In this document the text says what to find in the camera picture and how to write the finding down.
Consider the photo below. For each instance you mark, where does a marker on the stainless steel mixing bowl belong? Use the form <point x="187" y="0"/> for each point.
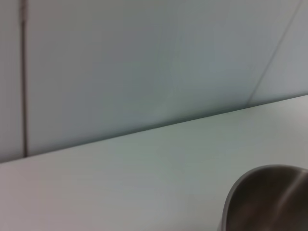
<point x="264" y="199"/>

